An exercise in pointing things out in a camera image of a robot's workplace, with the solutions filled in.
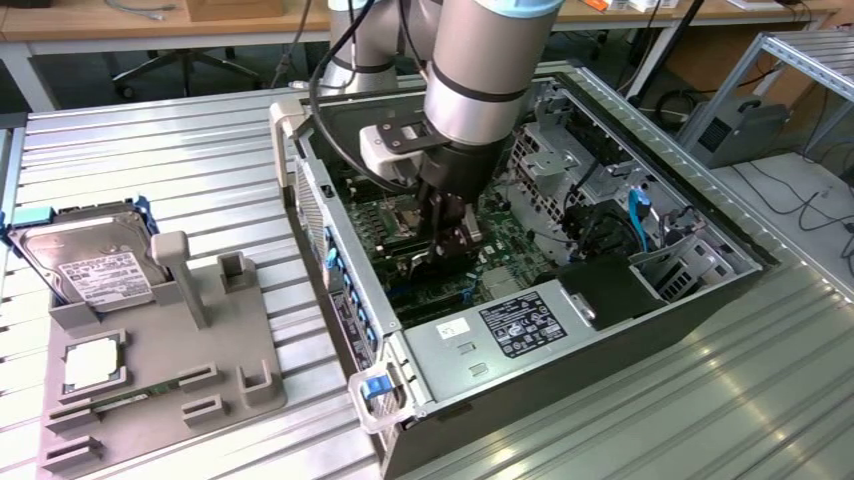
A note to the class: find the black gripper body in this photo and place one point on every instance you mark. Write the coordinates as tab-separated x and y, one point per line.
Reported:
461	170

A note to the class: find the black graphics card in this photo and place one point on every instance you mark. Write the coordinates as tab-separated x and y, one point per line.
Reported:
447	270

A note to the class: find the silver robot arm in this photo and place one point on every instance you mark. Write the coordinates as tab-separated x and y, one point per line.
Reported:
481	75

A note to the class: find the CPU socket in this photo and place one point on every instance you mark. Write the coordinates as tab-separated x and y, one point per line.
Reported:
407	220

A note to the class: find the metal disk bay cage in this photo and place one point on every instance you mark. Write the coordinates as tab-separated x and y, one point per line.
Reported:
547	170

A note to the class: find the green motherboard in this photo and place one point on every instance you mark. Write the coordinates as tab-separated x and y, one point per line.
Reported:
514	240

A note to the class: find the silver chipset heatsink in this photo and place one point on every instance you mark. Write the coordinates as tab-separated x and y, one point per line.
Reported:
502	283

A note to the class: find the grey power supply unit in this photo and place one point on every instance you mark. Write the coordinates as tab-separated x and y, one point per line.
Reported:
454	360

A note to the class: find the orange small box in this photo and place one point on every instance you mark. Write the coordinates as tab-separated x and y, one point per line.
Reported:
598	5

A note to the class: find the perforated metal disk bay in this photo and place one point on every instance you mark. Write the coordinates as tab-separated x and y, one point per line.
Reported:
694	270

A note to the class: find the black tower box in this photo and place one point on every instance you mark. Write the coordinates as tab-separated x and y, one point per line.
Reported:
741	135

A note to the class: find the white small box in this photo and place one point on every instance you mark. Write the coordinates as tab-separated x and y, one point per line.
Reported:
647	5

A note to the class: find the black office chair base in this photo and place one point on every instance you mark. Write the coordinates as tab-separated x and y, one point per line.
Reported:
187	67

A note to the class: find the open grey PC case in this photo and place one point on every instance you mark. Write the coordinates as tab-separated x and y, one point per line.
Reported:
601	375

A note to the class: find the brown cardboard box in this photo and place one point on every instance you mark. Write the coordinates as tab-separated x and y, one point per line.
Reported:
234	9

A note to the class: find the wooden desk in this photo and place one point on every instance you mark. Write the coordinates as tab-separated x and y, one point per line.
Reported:
134	27

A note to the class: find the silver hard disk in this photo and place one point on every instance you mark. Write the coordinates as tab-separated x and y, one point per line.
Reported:
94	267

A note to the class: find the grey plastic parts rack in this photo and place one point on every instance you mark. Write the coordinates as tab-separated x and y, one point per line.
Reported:
160	360

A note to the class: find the blue disk caddy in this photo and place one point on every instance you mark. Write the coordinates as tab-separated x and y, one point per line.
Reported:
27	220

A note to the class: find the green RAM stick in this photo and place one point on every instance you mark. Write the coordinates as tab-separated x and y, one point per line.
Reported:
136	396

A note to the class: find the silver CPU chip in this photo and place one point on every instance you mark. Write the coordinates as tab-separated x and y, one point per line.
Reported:
95	364

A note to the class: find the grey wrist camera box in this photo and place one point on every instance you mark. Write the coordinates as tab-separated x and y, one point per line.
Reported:
390	160

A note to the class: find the aluminium profile frame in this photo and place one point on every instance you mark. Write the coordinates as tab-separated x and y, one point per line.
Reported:
794	55

